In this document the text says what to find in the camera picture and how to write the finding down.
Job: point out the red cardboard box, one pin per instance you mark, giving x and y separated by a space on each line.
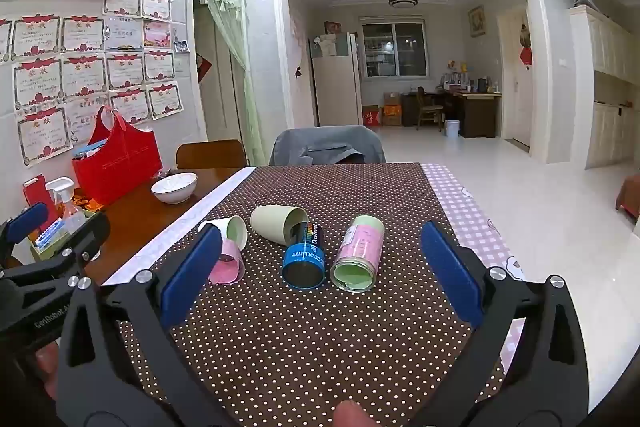
370 117

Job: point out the white bowl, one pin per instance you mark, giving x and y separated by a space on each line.
174 187

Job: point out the white door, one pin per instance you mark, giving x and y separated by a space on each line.
517 107

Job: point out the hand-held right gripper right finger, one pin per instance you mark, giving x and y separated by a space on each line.
450 274

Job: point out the wooden desk chair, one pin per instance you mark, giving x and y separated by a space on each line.
427 109

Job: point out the red door ornament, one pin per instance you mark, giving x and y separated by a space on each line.
525 54

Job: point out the white cabinet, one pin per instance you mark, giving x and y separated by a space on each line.
607 57

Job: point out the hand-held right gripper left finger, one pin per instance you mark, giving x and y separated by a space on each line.
192 279

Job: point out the person's left hand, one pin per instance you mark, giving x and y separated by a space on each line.
46 367

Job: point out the green curtain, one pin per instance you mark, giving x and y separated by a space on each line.
235 37

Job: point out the person's right hand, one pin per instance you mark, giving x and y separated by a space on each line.
351 416

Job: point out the beige cup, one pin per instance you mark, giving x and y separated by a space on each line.
270 222

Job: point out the white trash bin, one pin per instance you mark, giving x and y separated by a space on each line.
452 129

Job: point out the dark wooden desk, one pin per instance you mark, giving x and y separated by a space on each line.
477 114

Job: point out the brown polka dot tablecloth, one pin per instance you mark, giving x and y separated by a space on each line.
300 337

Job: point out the brown wooden furniture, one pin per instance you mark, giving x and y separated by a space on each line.
629 199

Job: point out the green organizer tray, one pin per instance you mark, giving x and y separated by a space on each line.
45 249

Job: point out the red tote bag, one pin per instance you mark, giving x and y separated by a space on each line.
120 162

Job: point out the wooden dining chair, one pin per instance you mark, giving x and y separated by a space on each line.
210 154

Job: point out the brown cardboard box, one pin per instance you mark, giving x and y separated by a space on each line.
391 109

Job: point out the clear spray bottle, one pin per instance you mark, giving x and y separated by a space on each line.
67 207

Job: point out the grey jacket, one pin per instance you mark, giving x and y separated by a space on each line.
325 147

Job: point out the small framed wall picture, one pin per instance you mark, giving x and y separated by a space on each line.
476 21

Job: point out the pink checked tablecloth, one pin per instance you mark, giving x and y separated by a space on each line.
465 207

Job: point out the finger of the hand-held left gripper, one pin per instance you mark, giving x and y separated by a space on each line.
27 221
80 239

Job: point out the white cup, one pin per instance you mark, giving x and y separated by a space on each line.
235 229

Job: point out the blue white tube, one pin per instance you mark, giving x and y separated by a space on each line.
50 233

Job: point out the green cup with pink label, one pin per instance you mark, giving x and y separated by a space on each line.
357 249

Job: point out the wall of certificates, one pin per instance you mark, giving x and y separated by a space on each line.
85 72

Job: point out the window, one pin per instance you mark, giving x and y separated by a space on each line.
395 49

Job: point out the blue black can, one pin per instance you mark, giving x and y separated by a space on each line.
302 254

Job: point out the white refrigerator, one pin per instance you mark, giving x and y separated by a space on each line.
335 87

